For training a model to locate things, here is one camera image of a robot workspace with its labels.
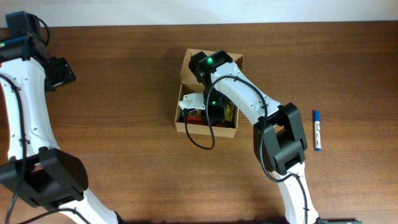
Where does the yellow highlighter marker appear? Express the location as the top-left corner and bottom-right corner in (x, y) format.
(224, 103), (235, 123)

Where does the small yellow tape roll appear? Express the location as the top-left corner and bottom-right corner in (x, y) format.
(188, 109), (201, 118)

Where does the orange utility knife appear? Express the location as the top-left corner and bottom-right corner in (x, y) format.
(187, 117), (233, 128)

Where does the brown cardboard box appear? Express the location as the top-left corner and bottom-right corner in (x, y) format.
(174, 49), (244, 138)

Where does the blue white marker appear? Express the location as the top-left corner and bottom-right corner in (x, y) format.
(314, 111), (322, 151)

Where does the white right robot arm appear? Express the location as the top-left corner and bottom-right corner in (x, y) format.
(179, 50), (320, 223)

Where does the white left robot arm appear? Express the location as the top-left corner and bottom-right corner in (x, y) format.
(1, 11), (122, 223)

